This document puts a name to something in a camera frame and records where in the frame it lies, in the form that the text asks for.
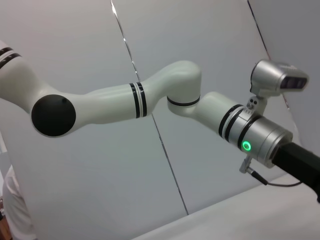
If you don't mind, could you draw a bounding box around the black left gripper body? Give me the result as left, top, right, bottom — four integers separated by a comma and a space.
271, 141, 320, 204

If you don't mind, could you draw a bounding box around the person in light shirt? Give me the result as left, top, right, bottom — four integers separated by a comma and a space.
0, 163, 37, 240

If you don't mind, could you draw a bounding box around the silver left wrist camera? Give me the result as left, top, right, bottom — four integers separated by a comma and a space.
243, 59, 309, 118

